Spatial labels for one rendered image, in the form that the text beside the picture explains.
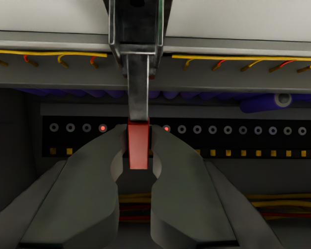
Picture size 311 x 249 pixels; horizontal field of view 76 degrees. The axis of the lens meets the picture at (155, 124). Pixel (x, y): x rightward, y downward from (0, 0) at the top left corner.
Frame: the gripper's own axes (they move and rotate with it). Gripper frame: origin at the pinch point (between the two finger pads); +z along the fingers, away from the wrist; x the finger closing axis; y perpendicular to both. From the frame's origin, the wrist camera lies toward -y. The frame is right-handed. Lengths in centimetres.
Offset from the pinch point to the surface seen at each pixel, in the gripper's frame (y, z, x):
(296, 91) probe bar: -1.8, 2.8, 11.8
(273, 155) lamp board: 9.4, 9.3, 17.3
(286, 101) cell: -0.4, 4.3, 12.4
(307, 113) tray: 4.4, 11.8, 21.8
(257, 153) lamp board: 9.2, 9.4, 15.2
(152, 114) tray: 4.7, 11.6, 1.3
